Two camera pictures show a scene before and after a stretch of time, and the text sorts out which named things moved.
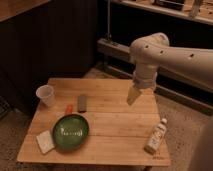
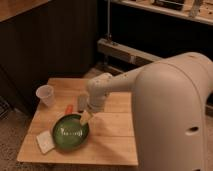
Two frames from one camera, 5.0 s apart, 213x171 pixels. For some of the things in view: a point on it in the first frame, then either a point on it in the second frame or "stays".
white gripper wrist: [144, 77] → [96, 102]
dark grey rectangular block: [82, 104] stays
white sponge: [45, 141] stays
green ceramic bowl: [70, 132] stays
